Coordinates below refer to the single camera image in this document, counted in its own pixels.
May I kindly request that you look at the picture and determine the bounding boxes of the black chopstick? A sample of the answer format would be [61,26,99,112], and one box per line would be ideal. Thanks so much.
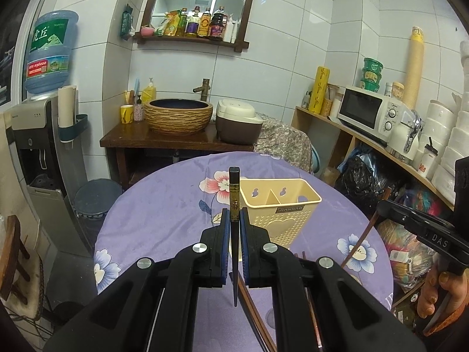
[229,167,240,307]
[229,271,272,352]

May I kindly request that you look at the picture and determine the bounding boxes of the orange sleeved right forearm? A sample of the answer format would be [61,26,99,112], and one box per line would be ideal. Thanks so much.
[423,301,468,337]

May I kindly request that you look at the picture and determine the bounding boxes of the right hand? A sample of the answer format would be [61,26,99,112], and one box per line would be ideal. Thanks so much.
[417,265,468,319]

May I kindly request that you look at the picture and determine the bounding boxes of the beige perforated cutlery holder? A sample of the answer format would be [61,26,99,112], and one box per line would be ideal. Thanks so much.
[240,178,322,249]

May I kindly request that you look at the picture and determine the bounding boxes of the colourful bags pile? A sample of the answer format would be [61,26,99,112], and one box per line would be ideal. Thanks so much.
[377,185,452,292]

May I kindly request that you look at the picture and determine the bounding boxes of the purple floral tablecloth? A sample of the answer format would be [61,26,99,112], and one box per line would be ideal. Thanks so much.
[93,151,395,352]

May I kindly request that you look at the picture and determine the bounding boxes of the floral cloth covered chair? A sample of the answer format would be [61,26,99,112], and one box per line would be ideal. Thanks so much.
[254,114,320,174]

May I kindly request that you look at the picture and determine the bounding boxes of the white red tumbler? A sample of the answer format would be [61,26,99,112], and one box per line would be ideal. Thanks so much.
[417,137,438,178]

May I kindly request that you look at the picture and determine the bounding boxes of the white brown rice cooker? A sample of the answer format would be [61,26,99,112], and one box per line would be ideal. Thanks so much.
[215,99,264,145]

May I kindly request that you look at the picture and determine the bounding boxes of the white paper bowl stacks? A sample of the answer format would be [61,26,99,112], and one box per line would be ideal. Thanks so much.
[431,40,468,204]

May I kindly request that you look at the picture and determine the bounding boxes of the white electric kettle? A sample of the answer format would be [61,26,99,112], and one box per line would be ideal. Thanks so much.
[386,106,423,165]

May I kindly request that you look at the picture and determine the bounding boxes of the black plastic bag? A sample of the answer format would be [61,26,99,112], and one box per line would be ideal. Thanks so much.
[335,150,398,218]

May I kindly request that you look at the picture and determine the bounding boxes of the woven pattern basin sink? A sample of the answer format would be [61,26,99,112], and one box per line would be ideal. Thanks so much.
[144,99,213,136]

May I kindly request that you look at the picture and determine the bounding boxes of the dark wooden sink table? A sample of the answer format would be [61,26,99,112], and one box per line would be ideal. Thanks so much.
[99,122,254,189]

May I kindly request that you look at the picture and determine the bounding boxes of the bronze faucet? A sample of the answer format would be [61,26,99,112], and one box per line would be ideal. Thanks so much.
[192,79,211,102]

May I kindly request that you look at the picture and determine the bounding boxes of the dark round stool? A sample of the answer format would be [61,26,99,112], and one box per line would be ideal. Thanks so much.
[72,178,123,223]

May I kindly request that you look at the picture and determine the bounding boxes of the white microwave oven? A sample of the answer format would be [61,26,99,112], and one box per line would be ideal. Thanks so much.
[337,86,406,145]

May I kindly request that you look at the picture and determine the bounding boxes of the small pink floral bottle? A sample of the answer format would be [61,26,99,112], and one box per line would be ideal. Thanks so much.
[134,95,144,122]

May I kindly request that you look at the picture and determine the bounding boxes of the yellow soap dispenser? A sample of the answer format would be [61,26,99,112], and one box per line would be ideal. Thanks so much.
[141,78,157,104]

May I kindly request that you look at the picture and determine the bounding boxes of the yellow mug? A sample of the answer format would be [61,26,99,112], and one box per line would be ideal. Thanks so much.
[120,105,134,124]

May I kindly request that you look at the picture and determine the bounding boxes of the yellow chopstick box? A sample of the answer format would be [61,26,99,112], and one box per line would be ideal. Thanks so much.
[308,66,330,114]

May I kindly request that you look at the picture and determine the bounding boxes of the tall paper cup stack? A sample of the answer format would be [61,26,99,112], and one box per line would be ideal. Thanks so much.
[402,26,424,110]

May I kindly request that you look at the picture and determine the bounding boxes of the green instant noodle cups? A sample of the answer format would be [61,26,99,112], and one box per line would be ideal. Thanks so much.
[359,57,383,92]

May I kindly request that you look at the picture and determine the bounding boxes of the dark soy sauce bottle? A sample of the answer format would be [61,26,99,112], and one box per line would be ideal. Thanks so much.
[208,6,227,41]

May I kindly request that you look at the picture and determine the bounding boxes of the yellow label oil bottle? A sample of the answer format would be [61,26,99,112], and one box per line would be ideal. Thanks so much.
[197,7,211,37]

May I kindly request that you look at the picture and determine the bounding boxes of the paper cup dispenser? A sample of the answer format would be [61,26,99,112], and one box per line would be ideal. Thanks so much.
[57,85,87,143]

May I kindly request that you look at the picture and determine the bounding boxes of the purple label bottle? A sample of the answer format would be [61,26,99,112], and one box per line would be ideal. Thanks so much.
[184,6,200,37]

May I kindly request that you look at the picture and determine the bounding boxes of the dark wooden framed mirror shelf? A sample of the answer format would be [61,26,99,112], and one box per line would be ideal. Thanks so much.
[134,0,254,53]

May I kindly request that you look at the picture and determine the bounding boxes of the grey water dispenser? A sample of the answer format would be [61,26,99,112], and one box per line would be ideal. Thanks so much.
[10,94,92,257]

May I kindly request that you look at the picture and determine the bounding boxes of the blue water jug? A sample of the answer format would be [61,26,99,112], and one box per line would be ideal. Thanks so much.
[25,10,79,94]

